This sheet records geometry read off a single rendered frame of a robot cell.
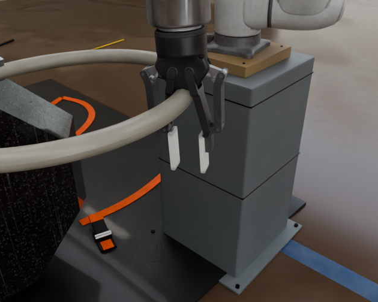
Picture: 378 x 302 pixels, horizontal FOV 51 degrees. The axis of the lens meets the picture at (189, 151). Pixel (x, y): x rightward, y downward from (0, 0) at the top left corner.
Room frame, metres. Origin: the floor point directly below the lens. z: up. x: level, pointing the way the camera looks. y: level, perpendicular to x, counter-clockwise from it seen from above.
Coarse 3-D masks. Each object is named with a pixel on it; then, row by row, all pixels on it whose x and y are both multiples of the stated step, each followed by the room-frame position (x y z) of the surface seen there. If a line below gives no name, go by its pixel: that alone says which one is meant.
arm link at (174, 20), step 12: (156, 0) 0.55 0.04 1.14; (168, 0) 0.54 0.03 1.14; (180, 0) 0.54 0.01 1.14; (192, 0) 0.54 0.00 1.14; (204, 0) 0.56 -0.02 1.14; (156, 12) 0.55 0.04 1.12; (168, 12) 0.54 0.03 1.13; (180, 12) 0.54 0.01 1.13; (192, 12) 0.54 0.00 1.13; (204, 12) 0.56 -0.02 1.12; (156, 24) 0.55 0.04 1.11; (168, 24) 0.54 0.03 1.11; (180, 24) 0.54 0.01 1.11; (192, 24) 0.54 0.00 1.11
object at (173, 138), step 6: (174, 126) 0.59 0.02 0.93; (168, 132) 0.57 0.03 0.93; (174, 132) 0.58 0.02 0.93; (168, 138) 0.57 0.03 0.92; (174, 138) 0.57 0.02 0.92; (174, 144) 0.57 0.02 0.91; (174, 150) 0.57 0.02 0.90; (174, 156) 0.56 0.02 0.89; (174, 162) 0.56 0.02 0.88; (174, 168) 0.56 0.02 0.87
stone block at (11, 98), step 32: (0, 96) 1.05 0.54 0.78; (32, 96) 1.16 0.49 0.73; (0, 128) 1.01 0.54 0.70; (32, 128) 1.07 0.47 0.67; (64, 128) 1.18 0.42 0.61; (0, 192) 0.98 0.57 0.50; (32, 192) 1.04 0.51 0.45; (64, 192) 1.12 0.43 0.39; (0, 224) 0.96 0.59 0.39; (32, 224) 1.02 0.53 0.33; (64, 224) 1.10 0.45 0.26; (0, 256) 0.94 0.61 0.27; (32, 256) 1.00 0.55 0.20; (0, 288) 0.91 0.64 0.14
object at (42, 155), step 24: (0, 72) 0.78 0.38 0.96; (24, 72) 0.81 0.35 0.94; (144, 120) 0.47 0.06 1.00; (168, 120) 0.49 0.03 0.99; (48, 144) 0.41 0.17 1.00; (72, 144) 0.41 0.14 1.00; (96, 144) 0.42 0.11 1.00; (120, 144) 0.44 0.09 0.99; (0, 168) 0.39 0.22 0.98; (24, 168) 0.39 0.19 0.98
